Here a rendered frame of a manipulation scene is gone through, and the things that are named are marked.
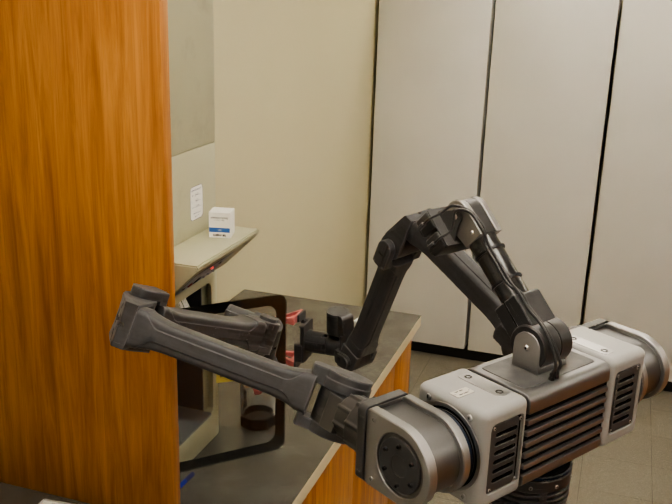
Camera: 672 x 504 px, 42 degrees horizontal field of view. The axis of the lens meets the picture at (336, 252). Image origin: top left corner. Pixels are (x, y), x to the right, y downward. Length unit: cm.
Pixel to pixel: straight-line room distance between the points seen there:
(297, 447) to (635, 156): 291
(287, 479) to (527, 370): 94
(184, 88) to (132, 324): 69
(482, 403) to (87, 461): 107
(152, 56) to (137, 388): 69
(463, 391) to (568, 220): 356
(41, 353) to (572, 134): 331
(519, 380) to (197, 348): 50
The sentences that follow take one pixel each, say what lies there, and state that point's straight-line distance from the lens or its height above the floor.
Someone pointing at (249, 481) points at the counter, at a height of 94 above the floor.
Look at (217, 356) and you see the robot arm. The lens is 138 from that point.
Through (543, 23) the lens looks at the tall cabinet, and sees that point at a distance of 466.
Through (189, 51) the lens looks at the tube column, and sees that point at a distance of 196.
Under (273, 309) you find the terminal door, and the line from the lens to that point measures 200.
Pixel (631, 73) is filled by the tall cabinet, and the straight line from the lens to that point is 465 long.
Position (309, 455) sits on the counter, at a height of 94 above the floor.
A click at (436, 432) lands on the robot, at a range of 122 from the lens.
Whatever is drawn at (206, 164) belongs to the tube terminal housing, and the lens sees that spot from 206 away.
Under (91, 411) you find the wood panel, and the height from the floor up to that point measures 117.
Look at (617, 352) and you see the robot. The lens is 147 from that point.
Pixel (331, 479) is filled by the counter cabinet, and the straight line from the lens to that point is 246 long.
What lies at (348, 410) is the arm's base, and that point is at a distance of 130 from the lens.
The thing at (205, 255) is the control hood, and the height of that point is 151.
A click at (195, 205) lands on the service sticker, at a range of 203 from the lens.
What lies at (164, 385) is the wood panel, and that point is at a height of 127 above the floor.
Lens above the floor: 208
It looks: 17 degrees down
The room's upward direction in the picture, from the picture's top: 2 degrees clockwise
